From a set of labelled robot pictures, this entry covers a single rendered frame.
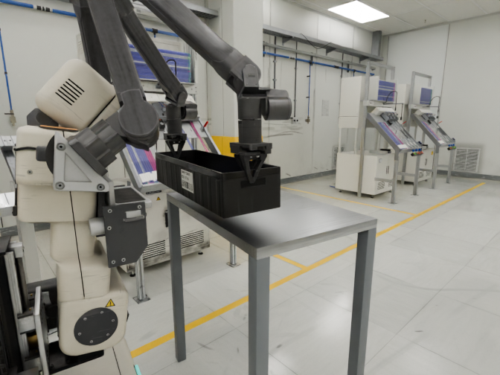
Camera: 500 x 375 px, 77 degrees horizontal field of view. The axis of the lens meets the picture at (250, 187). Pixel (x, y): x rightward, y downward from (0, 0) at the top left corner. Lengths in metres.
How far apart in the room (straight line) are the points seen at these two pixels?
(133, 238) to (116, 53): 0.44
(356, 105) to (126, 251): 4.37
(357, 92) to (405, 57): 3.31
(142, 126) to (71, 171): 0.16
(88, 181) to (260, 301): 0.48
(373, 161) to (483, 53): 3.59
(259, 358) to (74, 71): 0.82
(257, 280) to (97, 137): 0.48
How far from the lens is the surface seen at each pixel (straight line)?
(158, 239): 2.44
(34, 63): 3.81
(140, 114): 0.69
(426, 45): 8.00
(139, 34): 1.12
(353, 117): 4.94
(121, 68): 0.76
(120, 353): 1.36
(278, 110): 0.77
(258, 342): 0.90
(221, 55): 0.79
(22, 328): 1.02
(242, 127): 0.75
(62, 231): 0.91
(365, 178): 4.88
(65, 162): 0.70
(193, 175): 0.91
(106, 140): 0.70
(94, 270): 0.91
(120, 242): 0.87
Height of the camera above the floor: 1.10
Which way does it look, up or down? 12 degrees down
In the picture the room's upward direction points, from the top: straight up
